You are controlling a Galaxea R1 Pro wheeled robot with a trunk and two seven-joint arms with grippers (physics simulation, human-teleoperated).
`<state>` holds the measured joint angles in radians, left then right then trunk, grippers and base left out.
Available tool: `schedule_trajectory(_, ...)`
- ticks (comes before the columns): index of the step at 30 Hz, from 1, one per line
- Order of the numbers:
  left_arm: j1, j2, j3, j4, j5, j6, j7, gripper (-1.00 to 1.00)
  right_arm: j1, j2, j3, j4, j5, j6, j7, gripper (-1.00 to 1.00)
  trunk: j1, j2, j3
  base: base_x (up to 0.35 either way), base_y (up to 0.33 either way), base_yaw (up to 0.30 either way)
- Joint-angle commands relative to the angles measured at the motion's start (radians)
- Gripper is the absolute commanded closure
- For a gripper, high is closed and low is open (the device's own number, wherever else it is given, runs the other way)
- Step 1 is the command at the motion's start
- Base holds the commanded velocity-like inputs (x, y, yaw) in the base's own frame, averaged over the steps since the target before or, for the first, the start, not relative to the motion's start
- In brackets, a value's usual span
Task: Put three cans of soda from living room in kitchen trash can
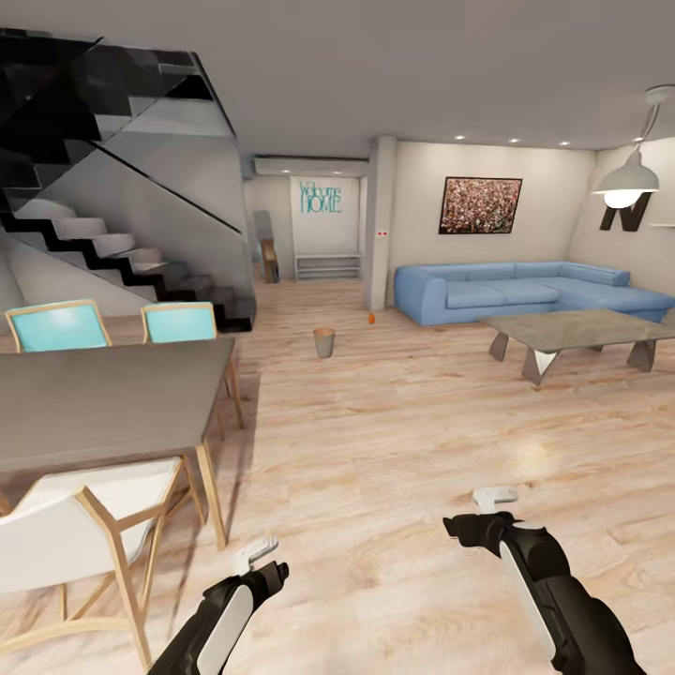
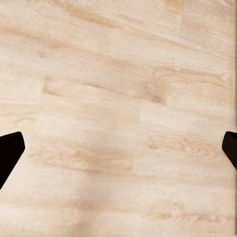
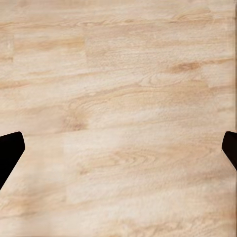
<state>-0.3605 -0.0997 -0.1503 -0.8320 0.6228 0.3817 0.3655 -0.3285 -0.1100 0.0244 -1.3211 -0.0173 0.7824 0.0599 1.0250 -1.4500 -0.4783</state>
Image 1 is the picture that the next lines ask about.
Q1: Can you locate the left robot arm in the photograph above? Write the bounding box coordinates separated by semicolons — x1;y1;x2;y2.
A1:
147;535;290;675

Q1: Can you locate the trash can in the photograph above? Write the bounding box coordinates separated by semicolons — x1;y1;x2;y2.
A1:
314;327;335;359

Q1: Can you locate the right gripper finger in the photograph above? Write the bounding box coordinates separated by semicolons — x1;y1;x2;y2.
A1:
443;517;459;539

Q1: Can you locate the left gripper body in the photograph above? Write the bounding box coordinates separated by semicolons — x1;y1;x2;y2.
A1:
244;561;284;612

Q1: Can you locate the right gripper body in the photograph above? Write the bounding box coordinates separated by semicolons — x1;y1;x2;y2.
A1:
453;510;514;552

